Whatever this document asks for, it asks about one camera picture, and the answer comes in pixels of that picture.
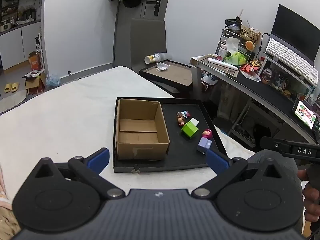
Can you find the brown cardboard box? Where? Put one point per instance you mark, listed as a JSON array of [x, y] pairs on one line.
[[137, 135]]

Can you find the black tray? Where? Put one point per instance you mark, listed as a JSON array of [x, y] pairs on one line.
[[180, 152]]

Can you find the grey desk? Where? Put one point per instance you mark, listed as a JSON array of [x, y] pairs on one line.
[[272, 92]]

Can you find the red toy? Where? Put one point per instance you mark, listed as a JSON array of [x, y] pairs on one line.
[[250, 68]]

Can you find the white pill bottle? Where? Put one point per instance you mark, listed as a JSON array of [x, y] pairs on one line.
[[221, 53]]

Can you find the white cabinet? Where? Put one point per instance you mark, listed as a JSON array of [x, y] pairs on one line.
[[15, 45]]

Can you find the cluttered shelf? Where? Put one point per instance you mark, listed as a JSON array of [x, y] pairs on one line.
[[17, 10]]

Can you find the orange box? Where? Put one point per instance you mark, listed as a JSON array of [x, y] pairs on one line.
[[35, 61]]

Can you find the blue plastic bag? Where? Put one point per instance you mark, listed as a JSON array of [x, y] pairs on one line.
[[52, 81]]

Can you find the person's right hand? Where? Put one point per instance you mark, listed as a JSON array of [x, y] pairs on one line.
[[312, 202]]

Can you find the grey upright panel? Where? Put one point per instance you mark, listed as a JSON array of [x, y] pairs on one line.
[[147, 37]]

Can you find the pink figurine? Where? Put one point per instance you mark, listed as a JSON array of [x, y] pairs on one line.
[[207, 133]]

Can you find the phone with lit screen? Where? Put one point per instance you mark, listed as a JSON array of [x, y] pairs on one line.
[[305, 112]]

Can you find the white charger plug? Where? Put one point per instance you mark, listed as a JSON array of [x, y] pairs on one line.
[[195, 122]]

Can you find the black gadget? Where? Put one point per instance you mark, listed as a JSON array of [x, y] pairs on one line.
[[232, 22]]

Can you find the white face mask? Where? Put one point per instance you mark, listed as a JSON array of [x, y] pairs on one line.
[[162, 66]]

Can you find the blue and red figurine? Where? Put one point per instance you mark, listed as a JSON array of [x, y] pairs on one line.
[[185, 113]]

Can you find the desktop drawer organizer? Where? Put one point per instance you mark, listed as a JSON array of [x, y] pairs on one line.
[[225, 36]]

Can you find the yellow slipper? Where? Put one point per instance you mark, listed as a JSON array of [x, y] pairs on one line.
[[15, 87], [8, 88]]

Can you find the big-headed desk figurine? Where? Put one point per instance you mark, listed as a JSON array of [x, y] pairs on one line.
[[267, 76]]

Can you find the white tissue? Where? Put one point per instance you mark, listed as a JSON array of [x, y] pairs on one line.
[[232, 43]]

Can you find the grey rug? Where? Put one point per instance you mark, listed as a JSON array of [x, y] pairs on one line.
[[10, 102]]

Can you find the row of small desk figurines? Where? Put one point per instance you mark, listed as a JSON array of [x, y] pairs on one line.
[[282, 82]]

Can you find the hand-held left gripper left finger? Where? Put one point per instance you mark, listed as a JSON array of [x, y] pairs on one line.
[[98, 158]]

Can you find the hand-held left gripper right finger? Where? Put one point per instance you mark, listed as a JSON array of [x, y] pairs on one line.
[[217, 161]]

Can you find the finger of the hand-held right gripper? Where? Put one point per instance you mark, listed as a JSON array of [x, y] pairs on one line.
[[268, 143]]

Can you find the purple box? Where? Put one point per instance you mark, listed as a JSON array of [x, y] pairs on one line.
[[204, 144]]

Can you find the green box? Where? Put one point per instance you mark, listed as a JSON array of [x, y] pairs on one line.
[[190, 130]]

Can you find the cardboard box with black lid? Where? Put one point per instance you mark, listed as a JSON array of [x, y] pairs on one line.
[[33, 86]]

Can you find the white keyboard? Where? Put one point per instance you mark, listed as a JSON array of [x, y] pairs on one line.
[[290, 57]]

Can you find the white roll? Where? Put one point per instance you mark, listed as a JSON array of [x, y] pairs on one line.
[[222, 63]]

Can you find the black monitor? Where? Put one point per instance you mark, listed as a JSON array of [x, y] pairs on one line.
[[292, 30]]

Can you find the black-rimmed brown tray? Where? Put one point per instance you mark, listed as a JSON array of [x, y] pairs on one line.
[[172, 73]]

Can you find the green plastic bag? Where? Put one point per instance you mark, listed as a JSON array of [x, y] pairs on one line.
[[236, 58]]

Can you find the orange round toy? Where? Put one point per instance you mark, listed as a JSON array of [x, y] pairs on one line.
[[250, 45]]

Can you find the grey door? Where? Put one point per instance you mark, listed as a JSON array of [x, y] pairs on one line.
[[135, 12]]

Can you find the brown figurine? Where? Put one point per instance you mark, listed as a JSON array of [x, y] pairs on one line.
[[181, 122]]

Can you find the woven basket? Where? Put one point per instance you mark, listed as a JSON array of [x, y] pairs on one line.
[[250, 33]]

